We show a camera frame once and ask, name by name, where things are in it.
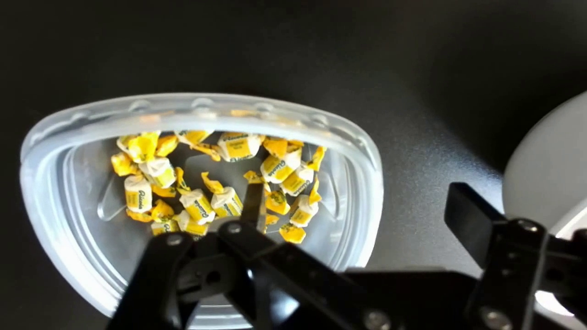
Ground round black table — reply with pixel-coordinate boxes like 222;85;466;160
0;0;587;330

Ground yellow candies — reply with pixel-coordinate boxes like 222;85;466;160
110;131;327;245

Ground white ceramic bowl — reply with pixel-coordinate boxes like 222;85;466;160
501;91;587;320

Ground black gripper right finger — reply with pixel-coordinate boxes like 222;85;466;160
444;182;587;330

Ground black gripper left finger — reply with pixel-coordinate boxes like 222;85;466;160
106;182;393;330

